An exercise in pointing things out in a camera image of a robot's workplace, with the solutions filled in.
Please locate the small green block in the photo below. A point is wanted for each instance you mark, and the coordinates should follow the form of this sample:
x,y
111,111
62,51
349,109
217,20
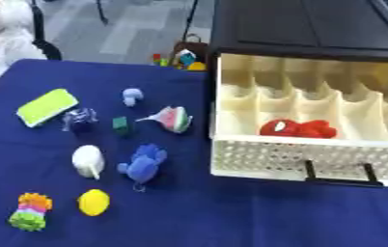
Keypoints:
x,y
120,124

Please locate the rainbow spiky toy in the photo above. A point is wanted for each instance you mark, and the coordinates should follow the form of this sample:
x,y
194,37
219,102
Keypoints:
x,y
30,212

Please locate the yellow green sponge block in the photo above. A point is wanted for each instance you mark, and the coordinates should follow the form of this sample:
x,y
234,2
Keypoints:
x,y
46,106

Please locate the red soft toy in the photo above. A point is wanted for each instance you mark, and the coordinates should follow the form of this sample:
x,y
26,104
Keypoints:
x,y
299,128

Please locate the black cabinet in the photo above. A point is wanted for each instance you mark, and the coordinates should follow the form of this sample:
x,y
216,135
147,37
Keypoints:
x,y
310,25

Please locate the person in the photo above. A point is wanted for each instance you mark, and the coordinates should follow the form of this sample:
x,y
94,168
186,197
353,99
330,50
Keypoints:
x,y
3,41

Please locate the yellow lemon toy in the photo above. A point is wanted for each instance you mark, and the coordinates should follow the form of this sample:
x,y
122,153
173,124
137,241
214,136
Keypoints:
x,y
94,202

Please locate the brown bag with toys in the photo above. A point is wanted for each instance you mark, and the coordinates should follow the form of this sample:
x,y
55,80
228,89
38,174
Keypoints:
x,y
189,53

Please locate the watermelon slice toy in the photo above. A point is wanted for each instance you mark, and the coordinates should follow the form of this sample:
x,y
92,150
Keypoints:
x,y
172,119

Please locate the small pale blue toy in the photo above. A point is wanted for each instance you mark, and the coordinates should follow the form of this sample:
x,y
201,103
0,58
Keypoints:
x,y
131,96

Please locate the pale compartment drawer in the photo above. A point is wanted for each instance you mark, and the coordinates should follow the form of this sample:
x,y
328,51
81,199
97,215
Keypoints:
x,y
293,151

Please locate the blue soft toy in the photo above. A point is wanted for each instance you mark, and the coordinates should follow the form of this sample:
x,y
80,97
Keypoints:
x,y
144,164

